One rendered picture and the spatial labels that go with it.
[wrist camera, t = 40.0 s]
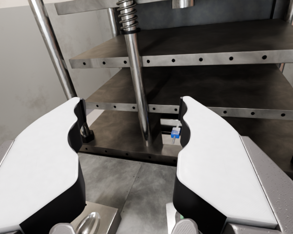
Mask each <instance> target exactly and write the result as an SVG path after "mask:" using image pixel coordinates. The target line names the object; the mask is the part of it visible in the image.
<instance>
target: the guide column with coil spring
mask: <svg viewBox="0 0 293 234"><path fill-rule="evenodd" d="M132 4H133V0H132V1H129V2H125V3H121V4H119V6H120V8H121V7H126V6H129V5H132ZM132 11H134V7H131V8H128V9H125V10H121V11H120V13H121V14H124V13H128V12H132ZM133 17H135V14H131V15H127V16H123V17H121V19H122V20H127V19H130V18H133ZM134 23H136V20H132V21H129V22H125V23H122V24H123V26H128V25H132V24H134ZM135 29H137V26H133V27H130V28H126V29H124V31H130V30H135ZM125 40H126V46H127V53H128V58H129V64H130V69H131V75H132V80H133V87H134V93H135V98H136V104H137V109H138V115H139V120H140V127H141V132H142V138H143V143H144V145H145V146H147V147H149V146H151V145H152V144H153V139H152V133H151V126H150V119H149V112H148V106H147V97H146V89H145V83H144V76H143V70H142V62H141V56H140V47H139V40H138V33H134V34H127V35H125Z"/></svg>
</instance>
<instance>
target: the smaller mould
mask: <svg viewBox="0 0 293 234"><path fill-rule="evenodd" d="M121 219H122V218H121V215H120V213H119V210H118V208H113V207H109V206H105V205H101V204H97V203H93V202H89V201H86V205H85V209H84V210H83V212H82V213H81V214H80V215H79V216H78V217H77V218H76V219H75V220H74V221H72V222H71V223H70V224H72V226H73V228H74V230H75V233H76V234H116V232H117V229H118V227H119V224H120V222H121Z"/></svg>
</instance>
